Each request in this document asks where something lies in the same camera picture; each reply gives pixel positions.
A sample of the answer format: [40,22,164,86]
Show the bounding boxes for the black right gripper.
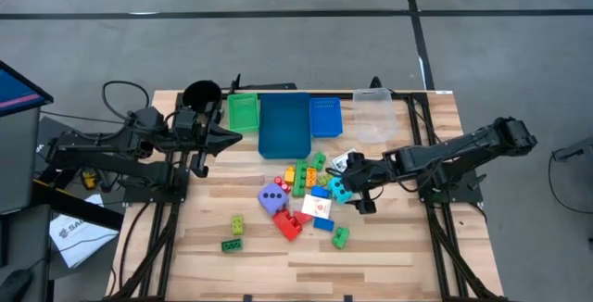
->
[345,151,390,215]

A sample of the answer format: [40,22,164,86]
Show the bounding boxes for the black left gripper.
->
[189,101,243,179]

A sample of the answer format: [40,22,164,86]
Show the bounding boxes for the teal foam die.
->
[327,176,354,205]

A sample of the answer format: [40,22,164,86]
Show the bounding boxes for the bright green toy block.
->
[309,151,327,171]
[331,226,351,250]

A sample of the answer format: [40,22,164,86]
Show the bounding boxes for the orange white playing card box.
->
[300,194,334,220]

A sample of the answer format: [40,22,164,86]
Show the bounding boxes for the long blue toy brick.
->
[312,217,335,233]

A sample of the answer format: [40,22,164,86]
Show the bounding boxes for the long green toy block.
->
[292,158,309,198]

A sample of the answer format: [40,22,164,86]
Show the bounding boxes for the red wedge toy block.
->
[293,209,315,226]

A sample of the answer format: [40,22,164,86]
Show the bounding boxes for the small red toy block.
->
[272,175,292,195]

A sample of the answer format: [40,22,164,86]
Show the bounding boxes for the large red toy block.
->
[271,208,304,242]

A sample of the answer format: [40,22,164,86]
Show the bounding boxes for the purple foam die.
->
[257,181,291,217]

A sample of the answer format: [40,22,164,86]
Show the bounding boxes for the dark green toy brick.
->
[221,238,244,254]

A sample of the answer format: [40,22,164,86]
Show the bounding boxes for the green plastic basket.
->
[226,92,260,133]

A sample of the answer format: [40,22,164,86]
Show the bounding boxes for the black round bucket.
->
[182,79,223,114]

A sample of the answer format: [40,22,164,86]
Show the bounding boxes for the large teal plastic bin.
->
[258,92,312,160]

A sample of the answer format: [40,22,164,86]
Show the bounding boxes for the clear plastic container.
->
[352,87,398,145]

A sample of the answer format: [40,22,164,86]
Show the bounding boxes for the blue plastic basket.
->
[309,96,344,138]

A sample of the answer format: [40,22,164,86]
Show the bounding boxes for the yellow black tool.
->
[81,168,99,191]

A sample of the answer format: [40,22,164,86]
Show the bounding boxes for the black diagonal beam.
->
[31,179,125,232]

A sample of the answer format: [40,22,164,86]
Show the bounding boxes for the black controller box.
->
[35,115,83,176]

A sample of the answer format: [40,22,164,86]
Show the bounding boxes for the white printed paper sheet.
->
[48,194,120,270]

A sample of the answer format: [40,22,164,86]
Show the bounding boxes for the grey cabinet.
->
[0,107,43,215]

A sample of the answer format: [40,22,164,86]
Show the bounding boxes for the computer monitor blue screen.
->
[0,59,55,118]

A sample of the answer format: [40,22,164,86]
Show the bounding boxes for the dark grey desk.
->
[0,202,55,302]

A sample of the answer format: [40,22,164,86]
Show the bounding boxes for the dark stand leg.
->
[552,135,593,164]

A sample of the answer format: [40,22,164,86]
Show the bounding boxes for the black computer mouse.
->
[0,268,33,302]

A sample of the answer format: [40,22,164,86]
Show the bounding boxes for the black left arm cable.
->
[100,80,152,125]

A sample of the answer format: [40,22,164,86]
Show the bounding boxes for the black floor cable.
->
[548,147,593,215]

